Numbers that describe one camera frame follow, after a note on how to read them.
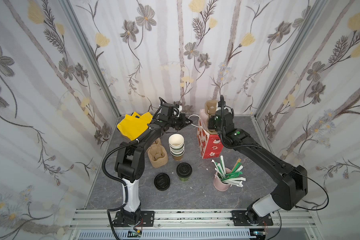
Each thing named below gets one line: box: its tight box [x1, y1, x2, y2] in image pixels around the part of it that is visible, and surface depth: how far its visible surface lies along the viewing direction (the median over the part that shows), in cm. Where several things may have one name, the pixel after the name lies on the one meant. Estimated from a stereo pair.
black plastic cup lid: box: [176, 162, 193, 178], surface depth 80 cm
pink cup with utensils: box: [211, 155, 246, 192], surface depth 78 cm
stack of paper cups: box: [168, 133, 185, 161], surface depth 86 cm
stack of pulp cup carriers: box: [146, 138, 169, 168], surface depth 90 cm
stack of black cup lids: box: [154, 173, 171, 191], surface depth 84 cm
